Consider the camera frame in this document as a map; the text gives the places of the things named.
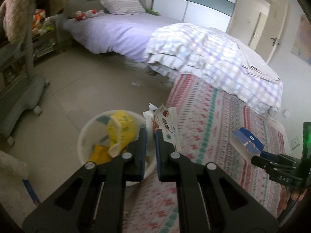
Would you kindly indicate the patterned red green bedspread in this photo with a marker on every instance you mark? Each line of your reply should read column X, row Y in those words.
column 206, row 119

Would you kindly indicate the shelf with plush toys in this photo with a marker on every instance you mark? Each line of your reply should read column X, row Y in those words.
column 44, row 35

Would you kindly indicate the white teal wardrobe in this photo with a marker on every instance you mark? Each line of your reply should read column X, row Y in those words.
column 207, row 13

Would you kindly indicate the grey rolling chair base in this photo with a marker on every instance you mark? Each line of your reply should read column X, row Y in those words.
column 24, row 91

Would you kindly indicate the white snack wrapper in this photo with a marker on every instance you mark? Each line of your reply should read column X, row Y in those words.
column 165, row 119

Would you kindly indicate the brown fuzzy garment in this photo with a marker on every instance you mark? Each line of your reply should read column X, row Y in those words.
column 15, row 13

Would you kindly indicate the lavender bed sheet mattress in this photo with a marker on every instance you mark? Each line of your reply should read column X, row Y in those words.
column 126, row 35

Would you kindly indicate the yellow cardboard box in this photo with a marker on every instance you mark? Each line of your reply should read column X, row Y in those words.
column 100, row 155

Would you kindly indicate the white room door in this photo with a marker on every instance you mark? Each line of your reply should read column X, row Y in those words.
column 259, row 24

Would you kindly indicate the folded striped cloth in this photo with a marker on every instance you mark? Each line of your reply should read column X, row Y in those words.
column 256, row 66

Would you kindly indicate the wall map poster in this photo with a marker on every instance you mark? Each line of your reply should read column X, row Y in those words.
column 302, row 44

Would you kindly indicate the white wall socket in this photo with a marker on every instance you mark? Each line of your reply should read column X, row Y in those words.
column 295, row 143

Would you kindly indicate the plaid purple white quilt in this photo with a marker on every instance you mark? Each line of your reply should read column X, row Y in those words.
column 215, row 57

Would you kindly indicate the white plastic trash bin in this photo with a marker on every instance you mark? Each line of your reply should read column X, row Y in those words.
column 94, row 133

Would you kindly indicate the striped pillow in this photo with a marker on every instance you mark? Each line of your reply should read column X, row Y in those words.
column 123, row 7

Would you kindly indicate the blue cookie box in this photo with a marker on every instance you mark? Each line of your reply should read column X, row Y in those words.
column 246, row 143

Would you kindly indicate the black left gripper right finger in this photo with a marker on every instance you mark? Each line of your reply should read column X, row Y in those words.
column 208, row 199

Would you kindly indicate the red white plush toy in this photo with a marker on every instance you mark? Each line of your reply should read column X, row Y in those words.
column 80, row 16

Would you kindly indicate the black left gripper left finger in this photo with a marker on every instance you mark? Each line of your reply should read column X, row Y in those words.
column 92, row 199

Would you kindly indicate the yellow white plastic bag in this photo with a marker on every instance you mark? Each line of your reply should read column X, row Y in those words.
column 121, row 129

